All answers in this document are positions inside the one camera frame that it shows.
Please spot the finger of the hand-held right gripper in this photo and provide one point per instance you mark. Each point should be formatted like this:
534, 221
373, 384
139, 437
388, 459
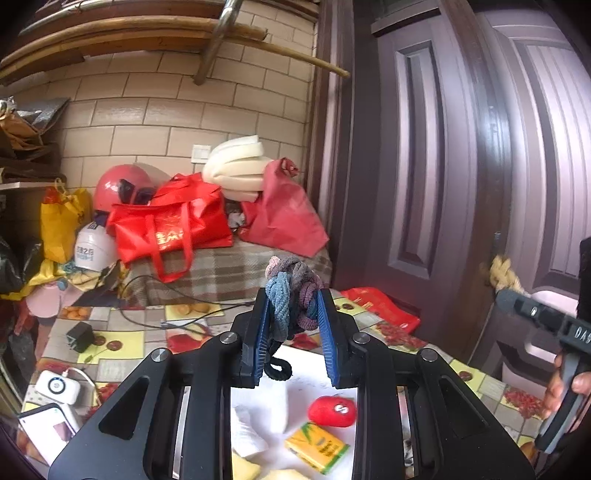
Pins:
521, 304

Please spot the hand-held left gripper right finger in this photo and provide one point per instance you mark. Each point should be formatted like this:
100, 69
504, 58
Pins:
325, 332

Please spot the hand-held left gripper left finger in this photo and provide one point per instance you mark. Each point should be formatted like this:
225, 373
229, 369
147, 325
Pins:
261, 323

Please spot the person's right hand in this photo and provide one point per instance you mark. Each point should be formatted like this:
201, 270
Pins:
555, 392

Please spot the red printed bag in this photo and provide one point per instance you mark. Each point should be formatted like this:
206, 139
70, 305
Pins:
383, 309

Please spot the plaid blanket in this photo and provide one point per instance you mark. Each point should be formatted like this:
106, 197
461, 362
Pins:
221, 272

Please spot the red plush toy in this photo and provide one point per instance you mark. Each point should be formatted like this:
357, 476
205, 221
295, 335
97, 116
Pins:
332, 410

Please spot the red plastic bag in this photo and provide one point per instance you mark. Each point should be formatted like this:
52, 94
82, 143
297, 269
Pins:
281, 217

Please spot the white crumpled tissue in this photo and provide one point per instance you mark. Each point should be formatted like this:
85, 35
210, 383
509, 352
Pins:
247, 434

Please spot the yellow tissue pack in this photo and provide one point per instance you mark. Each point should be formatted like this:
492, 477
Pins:
316, 447

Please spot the fruit printed tablecloth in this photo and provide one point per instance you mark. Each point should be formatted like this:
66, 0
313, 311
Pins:
138, 318

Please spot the red tote bag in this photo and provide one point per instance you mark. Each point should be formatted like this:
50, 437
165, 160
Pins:
171, 221

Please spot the yellow sponge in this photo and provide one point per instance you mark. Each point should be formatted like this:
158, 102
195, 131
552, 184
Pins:
242, 468
284, 475

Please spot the white foam roll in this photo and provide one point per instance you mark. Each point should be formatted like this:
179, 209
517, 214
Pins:
235, 166

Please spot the brown panel door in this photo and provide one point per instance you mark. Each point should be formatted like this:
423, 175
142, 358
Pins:
415, 184
545, 138

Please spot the black power adapter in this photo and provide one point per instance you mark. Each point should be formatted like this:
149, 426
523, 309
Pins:
79, 337

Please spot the white helmet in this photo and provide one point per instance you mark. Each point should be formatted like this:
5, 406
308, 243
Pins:
92, 249

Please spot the red helmet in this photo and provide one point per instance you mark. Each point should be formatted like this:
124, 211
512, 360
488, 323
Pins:
115, 189

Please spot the white power bank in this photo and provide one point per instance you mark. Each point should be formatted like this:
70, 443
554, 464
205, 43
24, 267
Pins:
53, 385

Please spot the pink cloth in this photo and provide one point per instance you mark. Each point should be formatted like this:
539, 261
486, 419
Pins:
41, 300

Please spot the yellow bag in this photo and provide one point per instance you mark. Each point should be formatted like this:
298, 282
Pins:
62, 221

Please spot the smartphone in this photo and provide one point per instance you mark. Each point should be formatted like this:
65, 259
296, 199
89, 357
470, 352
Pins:
44, 434

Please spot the black plastic bag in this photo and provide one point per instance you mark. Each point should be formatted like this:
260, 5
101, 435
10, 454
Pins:
14, 263

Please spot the bamboo pole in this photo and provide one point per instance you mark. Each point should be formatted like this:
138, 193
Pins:
286, 55

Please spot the metal pipe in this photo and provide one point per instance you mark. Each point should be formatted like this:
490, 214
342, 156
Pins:
217, 41

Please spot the crumpled brown bag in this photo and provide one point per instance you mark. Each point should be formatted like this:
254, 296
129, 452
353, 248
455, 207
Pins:
23, 134

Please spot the wooden plank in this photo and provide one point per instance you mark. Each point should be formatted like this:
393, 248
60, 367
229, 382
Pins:
115, 23

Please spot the white wall switch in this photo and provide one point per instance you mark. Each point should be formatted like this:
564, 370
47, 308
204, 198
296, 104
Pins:
201, 152

